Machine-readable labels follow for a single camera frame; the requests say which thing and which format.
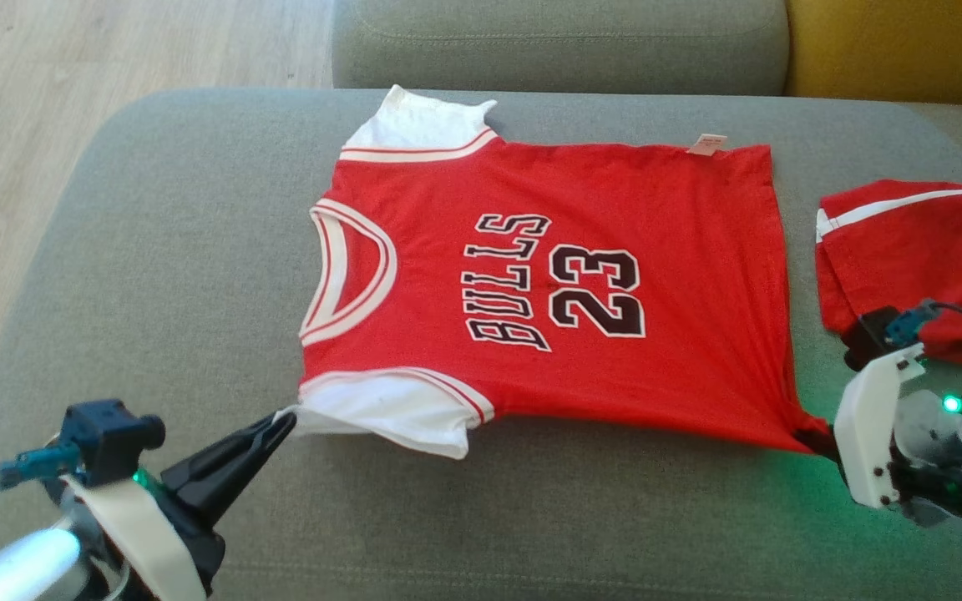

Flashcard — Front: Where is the left arm cable teal connector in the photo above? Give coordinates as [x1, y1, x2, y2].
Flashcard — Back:
[0, 445, 83, 507]

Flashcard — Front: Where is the large grey sofa chaise cushion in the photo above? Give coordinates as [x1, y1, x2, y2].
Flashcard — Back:
[0, 88, 962, 601]

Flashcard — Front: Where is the large yellow sofa back cushion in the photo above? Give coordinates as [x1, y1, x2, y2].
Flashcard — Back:
[786, 0, 962, 109]

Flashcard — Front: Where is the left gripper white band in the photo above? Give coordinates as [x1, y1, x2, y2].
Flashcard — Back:
[62, 411, 298, 601]

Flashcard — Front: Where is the right arm cable teal connector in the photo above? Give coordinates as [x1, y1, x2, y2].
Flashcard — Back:
[884, 299, 962, 351]

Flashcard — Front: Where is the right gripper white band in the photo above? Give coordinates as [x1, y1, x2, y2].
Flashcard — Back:
[792, 344, 962, 528]

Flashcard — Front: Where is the arm cable teal connector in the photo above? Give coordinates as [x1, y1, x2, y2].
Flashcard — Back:
[884, 299, 962, 351]
[0, 445, 83, 507]

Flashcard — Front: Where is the red Bulls 23 jersey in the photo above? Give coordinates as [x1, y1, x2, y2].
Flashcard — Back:
[297, 83, 834, 460]

